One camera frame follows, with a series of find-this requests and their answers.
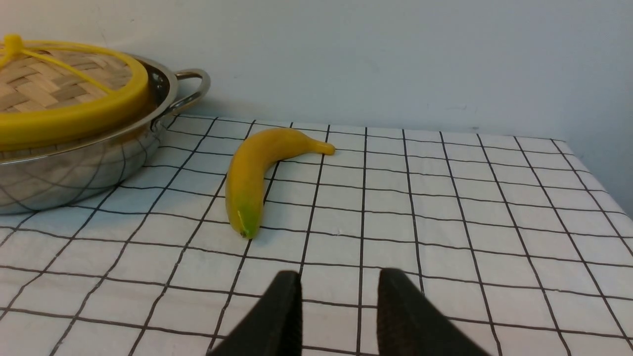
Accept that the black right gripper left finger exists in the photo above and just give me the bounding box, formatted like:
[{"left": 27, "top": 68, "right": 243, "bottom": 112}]
[{"left": 207, "top": 270, "right": 303, "bottom": 356}]

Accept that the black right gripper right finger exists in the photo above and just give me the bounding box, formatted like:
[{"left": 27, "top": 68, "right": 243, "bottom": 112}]
[{"left": 377, "top": 268, "right": 488, "bottom": 356}]

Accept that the woven bamboo steamer lid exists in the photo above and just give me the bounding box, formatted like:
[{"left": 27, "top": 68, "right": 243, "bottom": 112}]
[{"left": 0, "top": 34, "right": 150, "bottom": 151}]

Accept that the white checkered tablecloth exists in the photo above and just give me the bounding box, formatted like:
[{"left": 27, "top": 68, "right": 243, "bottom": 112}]
[{"left": 1, "top": 116, "right": 632, "bottom": 356}]

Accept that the yellow banana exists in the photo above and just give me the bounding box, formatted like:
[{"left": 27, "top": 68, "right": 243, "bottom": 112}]
[{"left": 225, "top": 128, "right": 335, "bottom": 239}]

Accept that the stainless steel two-handled pot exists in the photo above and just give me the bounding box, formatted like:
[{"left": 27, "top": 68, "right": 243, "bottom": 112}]
[{"left": 0, "top": 56, "right": 212, "bottom": 216}]

